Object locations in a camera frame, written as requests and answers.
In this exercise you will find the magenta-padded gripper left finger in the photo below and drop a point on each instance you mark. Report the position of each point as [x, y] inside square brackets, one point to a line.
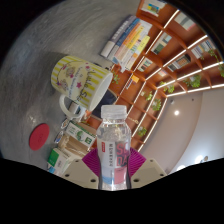
[80, 173]

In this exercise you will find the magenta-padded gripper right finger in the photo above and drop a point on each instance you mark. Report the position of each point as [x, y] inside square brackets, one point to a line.
[148, 171]

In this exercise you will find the clear plastic drink bottle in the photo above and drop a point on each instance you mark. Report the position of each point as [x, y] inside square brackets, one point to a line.
[113, 150]

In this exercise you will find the tall green white carton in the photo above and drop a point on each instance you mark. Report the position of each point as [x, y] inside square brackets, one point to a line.
[80, 133]

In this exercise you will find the branched ceiling lamp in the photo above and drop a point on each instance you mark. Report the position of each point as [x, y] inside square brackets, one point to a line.
[198, 159]

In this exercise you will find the flat round red coaster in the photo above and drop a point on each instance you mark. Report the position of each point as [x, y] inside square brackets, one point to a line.
[39, 136]

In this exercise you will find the recessed ceiling spotlight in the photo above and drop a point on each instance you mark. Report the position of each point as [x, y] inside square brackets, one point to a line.
[176, 112]

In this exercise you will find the dark office chair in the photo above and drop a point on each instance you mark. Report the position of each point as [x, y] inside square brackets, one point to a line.
[106, 101]

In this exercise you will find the yellow striped printed mug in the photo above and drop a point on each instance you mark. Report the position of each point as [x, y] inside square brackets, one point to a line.
[78, 78]

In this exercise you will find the orange wooden shelf unit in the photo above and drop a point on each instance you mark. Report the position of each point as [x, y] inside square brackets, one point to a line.
[166, 66]

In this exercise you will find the stack of colourful books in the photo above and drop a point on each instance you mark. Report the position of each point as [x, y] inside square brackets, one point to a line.
[128, 41]

